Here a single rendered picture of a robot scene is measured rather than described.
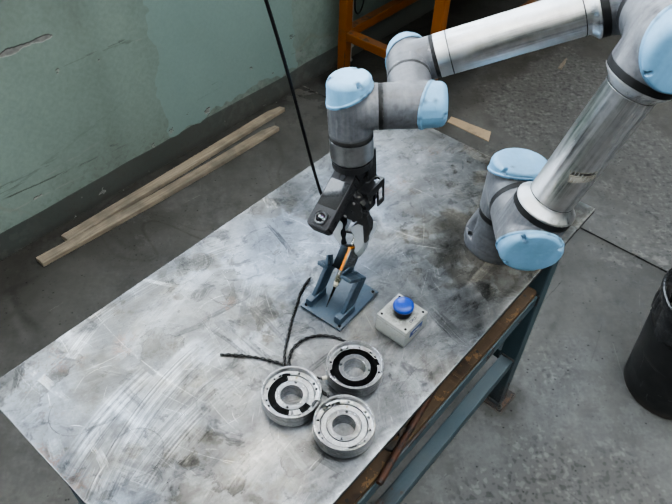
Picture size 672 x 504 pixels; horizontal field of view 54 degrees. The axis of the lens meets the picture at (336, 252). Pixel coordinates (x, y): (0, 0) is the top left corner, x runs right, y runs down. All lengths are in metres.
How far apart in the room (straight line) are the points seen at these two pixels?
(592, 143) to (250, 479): 0.77
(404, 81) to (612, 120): 0.33
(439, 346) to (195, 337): 0.47
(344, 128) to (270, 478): 0.58
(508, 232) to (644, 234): 1.73
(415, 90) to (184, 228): 1.74
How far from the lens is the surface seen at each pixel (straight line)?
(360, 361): 1.23
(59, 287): 2.58
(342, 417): 1.17
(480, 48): 1.17
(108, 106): 2.69
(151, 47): 2.72
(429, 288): 1.38
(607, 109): 1.13
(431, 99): 1.07
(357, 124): 1.07
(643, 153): 3.38
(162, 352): 1.29
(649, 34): 1.06
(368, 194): 1.17
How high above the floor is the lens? 1.83
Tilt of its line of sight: 46 degrees down
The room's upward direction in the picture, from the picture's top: 2 degrees clockwise
